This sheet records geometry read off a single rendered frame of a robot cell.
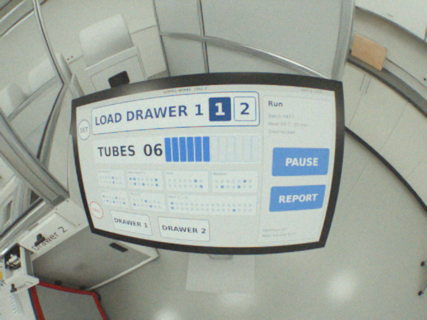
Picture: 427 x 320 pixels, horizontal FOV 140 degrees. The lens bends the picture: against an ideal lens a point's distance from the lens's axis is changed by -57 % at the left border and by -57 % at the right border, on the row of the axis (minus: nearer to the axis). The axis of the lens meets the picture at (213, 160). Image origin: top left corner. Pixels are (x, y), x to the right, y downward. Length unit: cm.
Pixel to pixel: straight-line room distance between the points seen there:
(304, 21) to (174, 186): 77
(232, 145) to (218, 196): 8
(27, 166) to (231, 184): 52
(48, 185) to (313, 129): 65
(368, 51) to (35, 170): 258
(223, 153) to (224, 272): 107
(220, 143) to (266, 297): 119
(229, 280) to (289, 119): 113
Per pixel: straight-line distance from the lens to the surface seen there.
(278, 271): 135
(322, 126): 30
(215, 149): 26
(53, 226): 72
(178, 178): 29
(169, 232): 34
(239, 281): 127
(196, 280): 129
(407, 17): 238
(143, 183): 31
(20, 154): 54
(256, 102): 26
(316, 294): 145
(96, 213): 42
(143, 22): 363
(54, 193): 62
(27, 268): 90
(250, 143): 26
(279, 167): 28
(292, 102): 28
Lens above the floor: 130
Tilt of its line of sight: 50 degrees down
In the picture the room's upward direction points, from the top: 8 degrees counter-clockwise
